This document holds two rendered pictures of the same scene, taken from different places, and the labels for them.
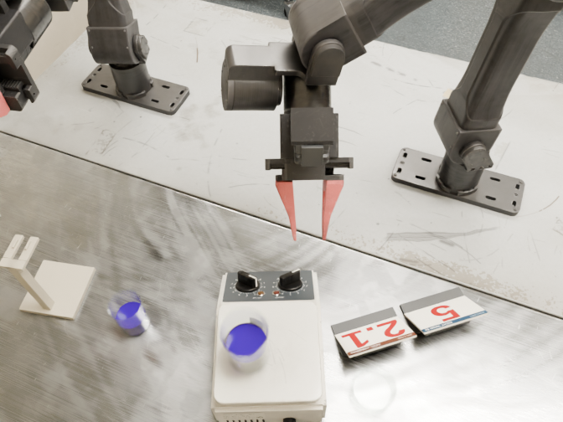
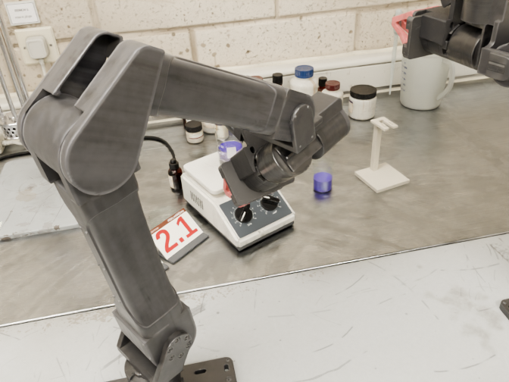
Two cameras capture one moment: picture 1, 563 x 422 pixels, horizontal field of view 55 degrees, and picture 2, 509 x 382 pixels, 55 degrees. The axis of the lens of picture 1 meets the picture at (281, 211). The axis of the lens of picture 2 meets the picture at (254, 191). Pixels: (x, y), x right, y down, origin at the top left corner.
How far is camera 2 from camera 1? 99 cm
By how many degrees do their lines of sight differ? 86
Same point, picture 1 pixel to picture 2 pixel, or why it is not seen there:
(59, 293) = (376, 174)
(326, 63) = not seen: hidden behind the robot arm
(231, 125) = (435, 329)
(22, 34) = (436, 32)
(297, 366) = (202, 168)
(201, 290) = (304, 214)
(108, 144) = (498, 253)
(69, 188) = (466, 215)
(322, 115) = not seen: hidden behind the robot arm
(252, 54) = (319, 103)
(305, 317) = (213, 183)
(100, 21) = not seen: outside the picture
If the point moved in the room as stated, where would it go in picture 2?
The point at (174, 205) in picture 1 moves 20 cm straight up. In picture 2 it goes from (384, 243) to (397, 142)
